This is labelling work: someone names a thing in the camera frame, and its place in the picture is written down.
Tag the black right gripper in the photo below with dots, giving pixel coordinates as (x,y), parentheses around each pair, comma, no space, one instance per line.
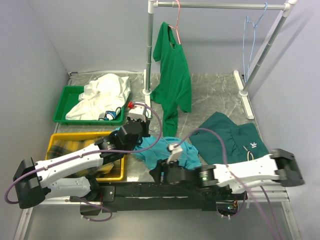
(164,166)

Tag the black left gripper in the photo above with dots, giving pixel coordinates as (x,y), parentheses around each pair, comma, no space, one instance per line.
(145,125)

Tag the light blue t shirt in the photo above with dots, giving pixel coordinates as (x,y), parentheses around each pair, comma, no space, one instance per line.
(189,158)

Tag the blue wire hanger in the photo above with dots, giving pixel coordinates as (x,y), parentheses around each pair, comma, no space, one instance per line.
(249,42)
(160,136)

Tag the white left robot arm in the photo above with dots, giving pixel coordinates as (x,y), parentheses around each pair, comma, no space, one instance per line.
(35,182)

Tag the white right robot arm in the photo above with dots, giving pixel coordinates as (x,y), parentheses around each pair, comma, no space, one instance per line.
(278,167)

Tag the white shirt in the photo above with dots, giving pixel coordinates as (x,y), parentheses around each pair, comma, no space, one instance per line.
(106,93)

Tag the green t shirt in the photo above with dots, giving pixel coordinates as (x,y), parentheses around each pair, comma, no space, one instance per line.
(174,90)

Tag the blue white small item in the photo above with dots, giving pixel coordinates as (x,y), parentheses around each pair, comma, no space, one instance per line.
(110,115)

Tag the yellow plastic bin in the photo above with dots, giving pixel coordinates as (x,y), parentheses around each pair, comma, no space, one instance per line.
(84,136)

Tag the green plastic tray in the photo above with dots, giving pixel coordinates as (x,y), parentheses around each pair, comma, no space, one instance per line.
(68,99)

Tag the yellow plaid cloth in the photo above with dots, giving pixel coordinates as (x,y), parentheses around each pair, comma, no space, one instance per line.
(63,147)

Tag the dark teal garment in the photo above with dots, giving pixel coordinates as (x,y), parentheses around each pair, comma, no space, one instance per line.
(242,142)

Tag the grey white clothes rack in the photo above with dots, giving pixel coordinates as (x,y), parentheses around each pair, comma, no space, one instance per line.
(243,86)

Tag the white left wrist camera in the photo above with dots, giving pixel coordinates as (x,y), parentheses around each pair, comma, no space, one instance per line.
(137,112)

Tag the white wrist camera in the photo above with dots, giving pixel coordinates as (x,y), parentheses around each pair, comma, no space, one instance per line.
(137,112)
(175,152)

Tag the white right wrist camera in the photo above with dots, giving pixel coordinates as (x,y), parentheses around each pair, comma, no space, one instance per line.
(175,152)

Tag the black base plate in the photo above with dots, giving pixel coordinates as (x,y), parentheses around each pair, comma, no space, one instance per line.
(149,196)

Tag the pink wire hanger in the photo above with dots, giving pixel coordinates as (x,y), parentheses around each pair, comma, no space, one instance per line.
(177,21)

